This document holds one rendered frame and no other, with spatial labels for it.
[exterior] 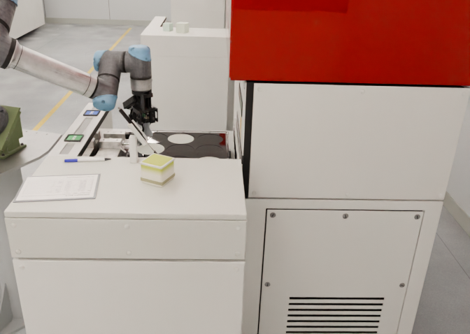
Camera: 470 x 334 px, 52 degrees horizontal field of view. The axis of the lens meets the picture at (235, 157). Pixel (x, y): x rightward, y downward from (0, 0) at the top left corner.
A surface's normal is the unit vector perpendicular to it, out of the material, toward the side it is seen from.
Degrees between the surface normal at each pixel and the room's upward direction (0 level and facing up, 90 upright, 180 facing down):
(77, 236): 90
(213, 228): 90
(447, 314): 0
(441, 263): 0
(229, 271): 90
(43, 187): 0
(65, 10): 90
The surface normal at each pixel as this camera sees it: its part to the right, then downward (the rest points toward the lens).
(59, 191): 0.04, -0.91
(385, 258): 0.04, 0.42
